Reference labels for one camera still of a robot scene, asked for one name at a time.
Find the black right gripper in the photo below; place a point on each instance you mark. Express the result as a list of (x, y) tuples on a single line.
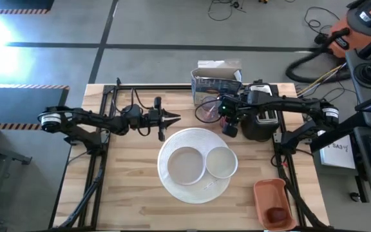
[(234, 106)]

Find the clear plastic cup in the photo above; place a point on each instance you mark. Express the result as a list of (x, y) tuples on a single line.
[(209, 111)]

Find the orange vacuum cleaner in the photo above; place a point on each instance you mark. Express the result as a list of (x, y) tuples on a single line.
[(353, 35)]

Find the black diagonal stand beam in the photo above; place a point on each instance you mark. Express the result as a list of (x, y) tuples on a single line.
[(337, 132)]

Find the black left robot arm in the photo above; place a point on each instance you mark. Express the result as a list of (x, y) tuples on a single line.
[(85, 120)]

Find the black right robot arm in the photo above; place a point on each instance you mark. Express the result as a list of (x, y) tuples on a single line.
[(288, 103)]

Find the black toaster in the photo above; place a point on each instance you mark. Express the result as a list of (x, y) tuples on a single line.
[(259, 132)]

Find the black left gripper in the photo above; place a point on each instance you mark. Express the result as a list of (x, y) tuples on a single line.
[(153, 119)]

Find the beige shallow plate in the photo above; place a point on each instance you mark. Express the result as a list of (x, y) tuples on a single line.
[(186, 166)]

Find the white labelled box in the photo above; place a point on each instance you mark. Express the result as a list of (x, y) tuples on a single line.
[(338, 151)]

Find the blue cereal box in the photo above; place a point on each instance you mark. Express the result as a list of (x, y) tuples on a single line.
[(214, 82)]

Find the white woven round placemat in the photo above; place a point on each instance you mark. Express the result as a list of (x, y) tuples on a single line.
[(192, 193)]

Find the orange plastic tray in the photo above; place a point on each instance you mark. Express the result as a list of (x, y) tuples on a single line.
[(269, 196)]

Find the white ceramic bowl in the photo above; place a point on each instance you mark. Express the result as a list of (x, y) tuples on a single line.
[(221, 162)]

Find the red apple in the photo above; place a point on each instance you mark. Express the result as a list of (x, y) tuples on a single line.
[(276, 215)]

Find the grey metal stand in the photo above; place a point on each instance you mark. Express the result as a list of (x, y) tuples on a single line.
[(5, 154)]

